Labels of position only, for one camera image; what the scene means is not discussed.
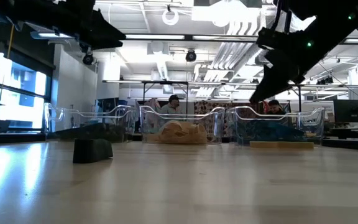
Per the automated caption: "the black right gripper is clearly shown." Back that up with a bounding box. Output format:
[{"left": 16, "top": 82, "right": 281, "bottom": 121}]
[{"left": 248, "top": 26, "right": 318, "bottom": 106}]

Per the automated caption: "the beige rubber band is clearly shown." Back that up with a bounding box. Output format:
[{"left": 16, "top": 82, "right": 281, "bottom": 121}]
[
  {"left": 249, "top": 140, "right": 315, "bottom": 150},
  {"left": 158, "top": 120, "right": 208, "bottom": 145}
]

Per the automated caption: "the silver air duct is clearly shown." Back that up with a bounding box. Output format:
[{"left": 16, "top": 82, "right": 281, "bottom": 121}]
[{"left": 211, "top": 18, "right": 267, "bottom": 71}]

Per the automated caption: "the long ceiling light fixture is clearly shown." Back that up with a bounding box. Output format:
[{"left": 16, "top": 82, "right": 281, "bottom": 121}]
[{"left": 30, "top": 30, "right": 358, "bottom": 44}]

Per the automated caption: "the small wide black rubber band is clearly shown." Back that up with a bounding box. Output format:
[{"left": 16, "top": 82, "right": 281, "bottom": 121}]
[{"left": 72, "top": 138, "right": 114, "bottom": 164}]

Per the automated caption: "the clear plastic basket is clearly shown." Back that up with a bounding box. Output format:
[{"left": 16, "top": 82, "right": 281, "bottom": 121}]
[
  {"left": 43, "top": 103, "right": 137, "bottom": 143},
  {"left": 228, "top": 105, "right": 326, "bottom": 147},
  {"left": 139, "top": 105, "right": 226, "bottom": 145}
]

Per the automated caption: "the black metal rack frame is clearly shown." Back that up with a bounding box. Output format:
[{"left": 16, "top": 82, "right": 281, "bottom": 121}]
[
  {"left": 142, "top": 80, "right": 190, "bottom": 113},
  {"left": 255, "top": 83, "right": 303, "bottom": 113}
]

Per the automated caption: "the patterned brown quilt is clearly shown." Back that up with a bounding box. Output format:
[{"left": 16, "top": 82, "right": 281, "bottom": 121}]
[{"left": 193, "top": 100, "right": 233, "bottom": 135}]

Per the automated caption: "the person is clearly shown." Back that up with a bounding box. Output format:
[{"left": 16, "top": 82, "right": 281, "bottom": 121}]
[
  {"left": 265, "top": 99, "right": 288, "bottom": 116},
  {"left": 159, "top": 93, "right": 183, "bottom": 115}
]

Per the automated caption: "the large bright window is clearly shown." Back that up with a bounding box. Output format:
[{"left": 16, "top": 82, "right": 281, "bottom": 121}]
[{"left": 0, "top": 52, "right": 53, "bottom": 129}]

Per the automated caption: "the blue rubber band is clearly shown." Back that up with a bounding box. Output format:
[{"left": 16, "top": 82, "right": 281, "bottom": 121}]
[{"left": 237, "top": 119, "right": 306, "bottom": 146}]

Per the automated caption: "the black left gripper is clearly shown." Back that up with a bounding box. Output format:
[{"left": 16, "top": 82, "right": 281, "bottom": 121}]
[{"left": 11, "top": 0, "right": 127, "bottom": 54}]

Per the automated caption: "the black ceiling spotlight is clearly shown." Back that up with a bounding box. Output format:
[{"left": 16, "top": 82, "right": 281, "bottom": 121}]
[
  {"left": 185, "top": 49, "right": 198, "bottom": 63},
  {"left": 82, "top": 52, "right": 94, "bottom": 66},
  {"left": 317, "top": 76, "right": 335, "bottom": 85}
]

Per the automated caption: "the round white pendant lamp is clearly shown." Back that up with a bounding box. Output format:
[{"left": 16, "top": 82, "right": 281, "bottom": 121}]
[{"left": 162, "top": 6, "right": 180, "bottom": 26}]

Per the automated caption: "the black computer monitor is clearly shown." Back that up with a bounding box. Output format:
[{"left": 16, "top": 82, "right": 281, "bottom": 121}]
[{"left": 333, "top": 99, "right": 358, "bottom": 124}]

